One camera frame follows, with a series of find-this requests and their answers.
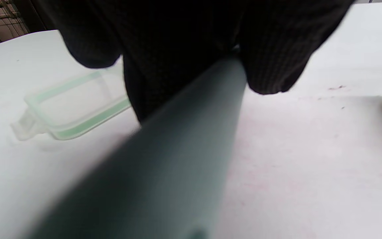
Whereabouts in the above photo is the person's left hand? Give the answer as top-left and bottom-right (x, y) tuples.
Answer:
(38, 0), (356, 124)

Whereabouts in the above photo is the grey-green cylindrical handle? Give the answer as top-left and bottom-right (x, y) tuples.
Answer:
(22, 56), (248, 239)

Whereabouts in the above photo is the clear lid with green seal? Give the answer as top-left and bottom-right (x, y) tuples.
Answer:
(10, 63), (132, 142)

